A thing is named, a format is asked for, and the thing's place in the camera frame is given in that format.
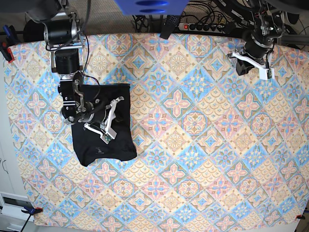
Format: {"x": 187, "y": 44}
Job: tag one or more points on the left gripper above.
{"x": 247, "y": 59}

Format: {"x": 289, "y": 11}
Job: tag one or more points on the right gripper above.
{"x": 108, "y": 116}

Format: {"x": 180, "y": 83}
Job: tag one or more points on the black T-shirt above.
{"x": 88, "y": 146}

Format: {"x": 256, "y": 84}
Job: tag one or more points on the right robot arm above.
{"x": 62, "y": 34}

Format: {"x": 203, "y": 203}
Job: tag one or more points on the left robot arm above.
{"x": 259, "y": 42}

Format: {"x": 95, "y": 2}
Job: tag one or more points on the patterned tablecloth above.
{"x": 217, "y": 152}

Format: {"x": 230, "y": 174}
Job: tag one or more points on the blue orange clamp bottom left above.
{"x": 31, "y": 211}

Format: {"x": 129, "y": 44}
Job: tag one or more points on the white cabinet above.
{"x": 10, "y": 179}

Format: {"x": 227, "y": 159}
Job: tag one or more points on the blue box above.
{"x": 152, "y": 7}

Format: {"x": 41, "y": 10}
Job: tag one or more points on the orange clamp bottom right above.
{"x": 300, "y": 217}

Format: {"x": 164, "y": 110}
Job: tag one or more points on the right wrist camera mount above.
{"x": 106, "y": 123}

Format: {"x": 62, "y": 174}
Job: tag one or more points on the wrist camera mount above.
{"x": 265, "y": 70}
{"x": 106, "y": 123}

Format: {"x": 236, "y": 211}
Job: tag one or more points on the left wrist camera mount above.
{"x": 265, "y": 70}

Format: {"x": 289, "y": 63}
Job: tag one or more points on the white power strip red switch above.
{"x": 201, "y": 27}

